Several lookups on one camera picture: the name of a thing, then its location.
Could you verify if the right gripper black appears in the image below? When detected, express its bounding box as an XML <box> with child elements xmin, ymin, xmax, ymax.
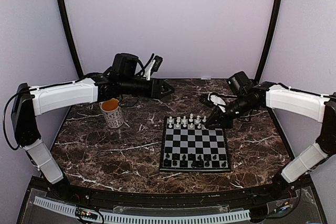
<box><xmin>205</xmin><ymin>94</ymin><xmax>256</xmax><ymax>129</ymax></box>

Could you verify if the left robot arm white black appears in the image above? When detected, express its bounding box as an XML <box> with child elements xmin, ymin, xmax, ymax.
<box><xmin>9</xmin><ymin>53</ymin><xmax>175</xmax><ymax>201</ymax></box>

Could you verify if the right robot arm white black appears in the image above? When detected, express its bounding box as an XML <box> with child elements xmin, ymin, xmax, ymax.
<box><xmin>199</xmin><ymin>71</ymin><xmax>335</xmax><ymax>200</ymax></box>

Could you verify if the white rook corner piece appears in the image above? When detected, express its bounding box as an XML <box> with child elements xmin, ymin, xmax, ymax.
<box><xmin>168</xmin><ymin>116</ymin><xmax>174</xmax><ymax>128</ymax></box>

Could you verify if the black and white chessboard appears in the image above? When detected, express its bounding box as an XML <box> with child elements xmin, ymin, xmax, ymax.
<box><xmin>159</xmin><ymin>116</ymin><xmax>232</xmax><ymax>173</ymax></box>

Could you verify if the white patterned mug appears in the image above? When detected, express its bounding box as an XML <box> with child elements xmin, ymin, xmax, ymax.
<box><xmin>99</xmin><ymin>98</ymin><xmax>124</xmax><ymax>129</ymax></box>

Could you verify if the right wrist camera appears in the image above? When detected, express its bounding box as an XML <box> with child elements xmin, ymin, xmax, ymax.
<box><xmin>199</xmin><ymin>93</ymin><xmax>226</xmax><ymax>113</ymax></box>

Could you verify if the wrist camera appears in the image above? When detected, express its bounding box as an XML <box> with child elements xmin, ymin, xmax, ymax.
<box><xmin>199</xmin><ymin>93</ymin><xmax>226</xmax><ymax>113</ymax></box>
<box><xmin>143</xmin><ymin>53</ymin><xmax>163</xmax><ymax>81</ymax></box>

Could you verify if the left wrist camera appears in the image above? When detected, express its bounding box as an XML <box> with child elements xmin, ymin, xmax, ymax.
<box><xmin>143</xmin><ymin>53</ymin><xmax>163</xmax><ymax>81</ymax></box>

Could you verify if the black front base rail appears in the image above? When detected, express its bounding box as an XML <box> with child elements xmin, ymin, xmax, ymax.
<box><xmin>17</xmin><ymin>177</ymin><xmax>327</xmax><ymax>223</ymax></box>

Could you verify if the black corner frame post left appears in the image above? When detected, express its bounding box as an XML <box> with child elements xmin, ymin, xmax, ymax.
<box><xmin>57</xmin><ymin>0</ymin><xmax>84</xmax><ymax>78</ymax></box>

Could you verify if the white perforated cable duct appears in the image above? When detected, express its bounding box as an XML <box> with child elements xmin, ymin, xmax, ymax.
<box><xmin>33</xmin><ymin>196</ymin><xmax>250</xmax><ymax>223</ymax></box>

